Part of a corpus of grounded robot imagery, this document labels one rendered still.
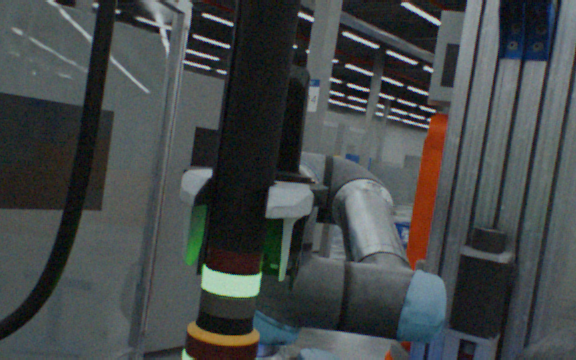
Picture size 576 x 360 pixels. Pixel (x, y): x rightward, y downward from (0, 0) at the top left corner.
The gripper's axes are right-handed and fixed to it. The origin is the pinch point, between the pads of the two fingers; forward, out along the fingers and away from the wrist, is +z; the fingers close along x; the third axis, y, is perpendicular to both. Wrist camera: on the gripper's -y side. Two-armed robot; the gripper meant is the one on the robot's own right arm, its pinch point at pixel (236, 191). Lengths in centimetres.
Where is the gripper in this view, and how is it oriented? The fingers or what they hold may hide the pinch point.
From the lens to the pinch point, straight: 33.3
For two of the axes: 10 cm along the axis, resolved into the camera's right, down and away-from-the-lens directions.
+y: -1.5, 9.9, 0.6
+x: -9.8, -1.5, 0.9
